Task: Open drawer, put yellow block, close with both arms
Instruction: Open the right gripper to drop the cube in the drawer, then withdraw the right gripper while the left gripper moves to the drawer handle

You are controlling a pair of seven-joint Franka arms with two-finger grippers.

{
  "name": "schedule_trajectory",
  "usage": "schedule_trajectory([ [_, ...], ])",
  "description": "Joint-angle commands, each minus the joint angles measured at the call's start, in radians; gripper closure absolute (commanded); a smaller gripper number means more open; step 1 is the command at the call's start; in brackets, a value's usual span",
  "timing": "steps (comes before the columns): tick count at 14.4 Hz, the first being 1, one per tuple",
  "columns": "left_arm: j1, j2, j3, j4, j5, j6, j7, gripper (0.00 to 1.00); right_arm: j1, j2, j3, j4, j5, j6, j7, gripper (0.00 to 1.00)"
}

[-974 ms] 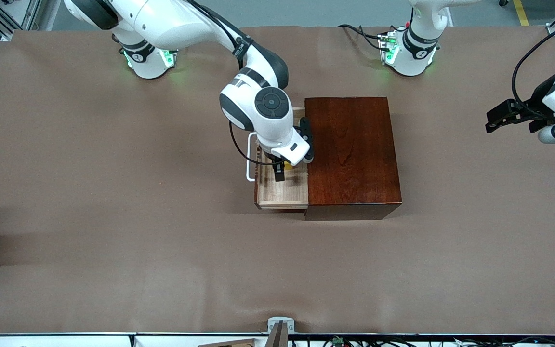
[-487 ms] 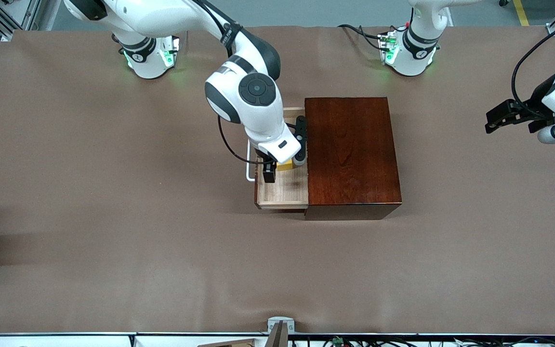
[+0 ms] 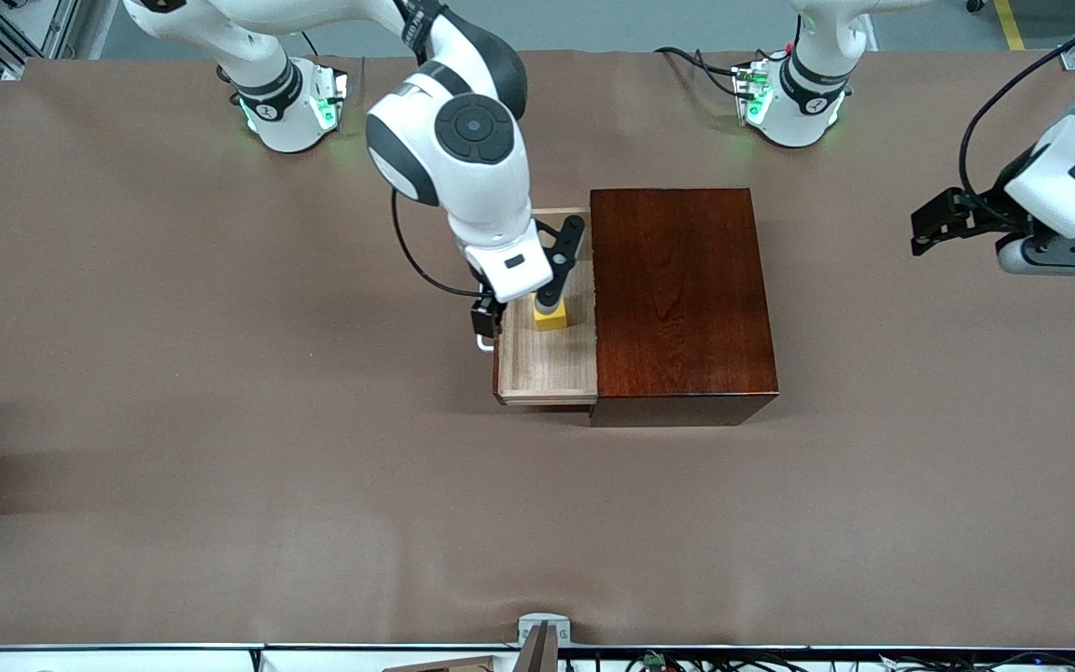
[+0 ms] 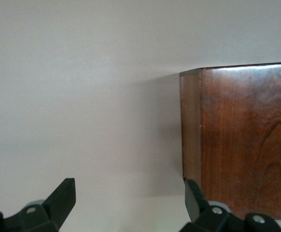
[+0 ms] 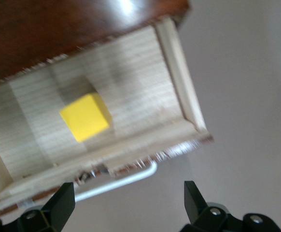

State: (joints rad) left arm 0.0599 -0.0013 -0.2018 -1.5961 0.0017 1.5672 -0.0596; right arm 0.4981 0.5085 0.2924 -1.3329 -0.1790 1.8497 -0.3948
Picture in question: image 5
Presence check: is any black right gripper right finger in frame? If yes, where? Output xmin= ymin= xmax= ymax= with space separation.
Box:
xmin=181 ymin=180 xmax=281 ymax=232

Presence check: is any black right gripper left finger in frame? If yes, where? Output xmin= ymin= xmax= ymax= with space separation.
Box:
xmin=0 ymin=182 xmax=76 ymax=232

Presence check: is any yellow wooden block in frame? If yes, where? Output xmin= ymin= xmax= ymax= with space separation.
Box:
xmin=59 ymin=93 xmax=113 ymax=143

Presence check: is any wooden drawer with white handle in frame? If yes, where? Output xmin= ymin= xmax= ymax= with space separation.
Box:
xmin=0 ymin=16 xmax=215 ymax=216

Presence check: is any dark brown wooden cabinet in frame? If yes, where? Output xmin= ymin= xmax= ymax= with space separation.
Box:
xmin=0 ymin=0 xmax=193 ymax=86

